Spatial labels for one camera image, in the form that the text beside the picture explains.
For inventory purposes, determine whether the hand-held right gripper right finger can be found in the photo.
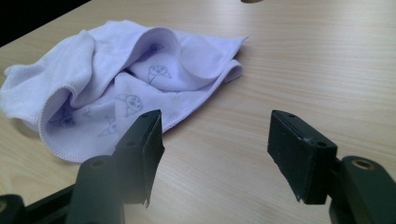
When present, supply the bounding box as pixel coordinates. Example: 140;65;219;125
267;109;396;224

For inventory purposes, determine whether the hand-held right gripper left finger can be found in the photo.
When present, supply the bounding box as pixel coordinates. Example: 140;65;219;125
65;109;166;224

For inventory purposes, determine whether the white printed cloth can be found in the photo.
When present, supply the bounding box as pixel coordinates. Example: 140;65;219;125
0;20;249;163

